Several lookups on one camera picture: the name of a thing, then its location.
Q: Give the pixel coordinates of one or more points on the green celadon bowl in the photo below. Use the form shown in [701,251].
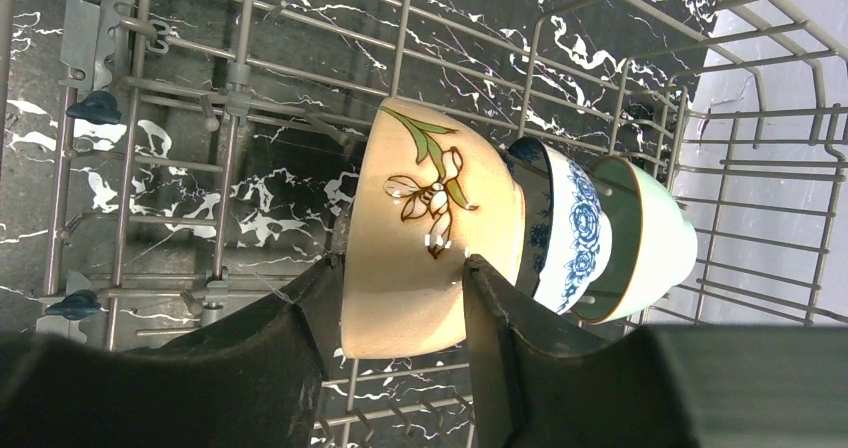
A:
[653,247]

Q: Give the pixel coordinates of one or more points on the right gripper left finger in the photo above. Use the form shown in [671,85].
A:
[250,379]

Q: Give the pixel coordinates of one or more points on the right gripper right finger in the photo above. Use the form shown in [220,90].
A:
[540,381]

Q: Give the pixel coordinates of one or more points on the cream white round bowl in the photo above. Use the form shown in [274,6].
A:
[431,192]

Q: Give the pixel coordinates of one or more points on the grey wire dish rack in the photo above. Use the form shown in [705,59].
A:
[166,163]

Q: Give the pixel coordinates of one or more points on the blue floral bowl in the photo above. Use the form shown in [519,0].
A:
[567,238]

